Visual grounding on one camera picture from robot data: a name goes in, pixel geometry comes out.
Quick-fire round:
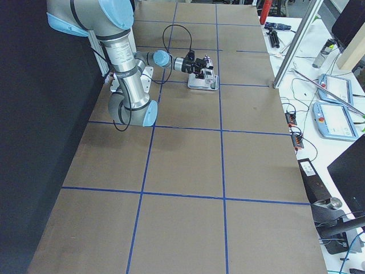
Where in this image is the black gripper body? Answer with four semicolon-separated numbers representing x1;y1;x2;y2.
182;58;200;74

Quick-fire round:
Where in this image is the clear glass sauce bottle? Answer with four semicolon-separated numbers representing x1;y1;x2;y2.
201;54;215;85

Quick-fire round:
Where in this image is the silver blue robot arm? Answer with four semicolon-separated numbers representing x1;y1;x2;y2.
47;1;216;127

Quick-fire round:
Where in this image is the grey kitchen scale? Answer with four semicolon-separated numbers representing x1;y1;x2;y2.
188;74;219;91

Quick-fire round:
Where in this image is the black folded tripod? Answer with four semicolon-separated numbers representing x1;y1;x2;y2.
267;27;280;48

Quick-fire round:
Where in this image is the orange black usb hub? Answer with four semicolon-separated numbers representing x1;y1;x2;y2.
285;112;297;127

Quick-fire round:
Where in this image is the near blue teach pendant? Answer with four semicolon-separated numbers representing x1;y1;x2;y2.
312;102;359;142

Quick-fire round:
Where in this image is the blue teach pendant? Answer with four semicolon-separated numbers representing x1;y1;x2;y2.
312;102;359;142
318;74;354;105

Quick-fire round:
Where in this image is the far blue teach pendant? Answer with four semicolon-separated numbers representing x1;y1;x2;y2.
318;74;354;105

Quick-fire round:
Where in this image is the black computer monitor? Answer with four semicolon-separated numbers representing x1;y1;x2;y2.
331;0;364;52

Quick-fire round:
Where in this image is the black box with label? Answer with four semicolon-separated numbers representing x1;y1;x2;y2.
298;158;331;204

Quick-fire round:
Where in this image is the silver metal cylinder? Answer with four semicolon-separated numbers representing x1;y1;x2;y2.
328;197;342;210

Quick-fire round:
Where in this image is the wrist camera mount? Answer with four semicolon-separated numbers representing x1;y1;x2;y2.
185;50;195;61

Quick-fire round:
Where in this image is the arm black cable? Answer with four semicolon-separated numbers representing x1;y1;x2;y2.
112;24;193;132

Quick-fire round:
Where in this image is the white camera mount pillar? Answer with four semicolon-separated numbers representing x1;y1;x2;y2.
110;66;154;93

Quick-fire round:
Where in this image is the aluminium frame post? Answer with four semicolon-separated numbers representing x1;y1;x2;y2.
273;0;323;88

